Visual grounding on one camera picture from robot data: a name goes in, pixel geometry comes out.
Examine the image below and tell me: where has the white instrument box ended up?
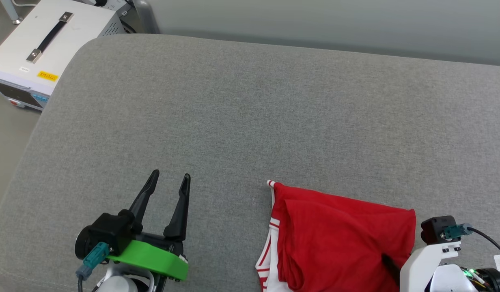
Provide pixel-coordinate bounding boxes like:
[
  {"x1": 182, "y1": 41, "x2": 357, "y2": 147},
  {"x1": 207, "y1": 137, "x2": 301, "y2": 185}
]
[{"x1": 0, "y1": 0, "x2": 125, "y2": 111}]

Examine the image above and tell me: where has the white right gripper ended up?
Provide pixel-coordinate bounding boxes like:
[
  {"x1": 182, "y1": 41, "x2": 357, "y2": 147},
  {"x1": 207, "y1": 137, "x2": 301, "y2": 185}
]
[{"x1": 381, "y1": 241, "x2": 464, "y2": 292}]

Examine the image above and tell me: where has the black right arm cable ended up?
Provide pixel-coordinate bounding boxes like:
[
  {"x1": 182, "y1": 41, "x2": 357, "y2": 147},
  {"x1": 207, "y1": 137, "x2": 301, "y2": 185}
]
[{"x1": 443, "y1": 223, "x2": 500, "y2": 261}]

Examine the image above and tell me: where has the grey fabric sofa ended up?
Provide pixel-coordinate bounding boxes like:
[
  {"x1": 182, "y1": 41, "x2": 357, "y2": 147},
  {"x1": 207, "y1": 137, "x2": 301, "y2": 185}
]
[{"x1": 0, "y1": 33, "x2": 500, "y2": 292}]

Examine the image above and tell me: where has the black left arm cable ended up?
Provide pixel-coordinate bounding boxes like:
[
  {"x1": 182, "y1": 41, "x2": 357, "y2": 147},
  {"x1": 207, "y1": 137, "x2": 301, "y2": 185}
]
[{"x1": 75, "y1": 242, "x2": 111, "y2": 292}]

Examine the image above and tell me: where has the black box carrying handle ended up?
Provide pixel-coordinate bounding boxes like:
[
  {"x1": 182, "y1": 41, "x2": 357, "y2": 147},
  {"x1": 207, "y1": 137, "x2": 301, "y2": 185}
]
[{"x1": 26, "y1": 12, "x2": 74, "y2": 64}]

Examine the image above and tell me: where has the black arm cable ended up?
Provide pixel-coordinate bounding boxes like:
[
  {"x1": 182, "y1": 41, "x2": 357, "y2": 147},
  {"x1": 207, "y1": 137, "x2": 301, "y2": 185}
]
[
  {"x1": 443, "y1": 223, "x2": 500, "y2": 261},
  {"x1": 75, "y1": 242, "x2": 111, "y2": 292}
]

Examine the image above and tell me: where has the grey metal table leg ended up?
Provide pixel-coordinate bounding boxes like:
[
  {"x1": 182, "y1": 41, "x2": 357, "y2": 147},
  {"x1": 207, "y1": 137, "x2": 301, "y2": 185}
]
[{"x1": 0, "y1": 0, "x2": 24, "y2": 25}]

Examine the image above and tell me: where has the red and white garment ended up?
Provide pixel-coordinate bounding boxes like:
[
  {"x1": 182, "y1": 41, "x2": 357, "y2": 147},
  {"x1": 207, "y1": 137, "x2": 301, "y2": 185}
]
[{"x1": 255, "y1": 180, "x2": 417, "y2": 292}]

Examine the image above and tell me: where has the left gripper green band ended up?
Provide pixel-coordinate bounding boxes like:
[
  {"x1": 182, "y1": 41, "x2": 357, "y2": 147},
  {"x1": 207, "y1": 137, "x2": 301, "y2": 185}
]
[{"x1": 107, "y1": 170, "x2": 192, "y2": 282}]

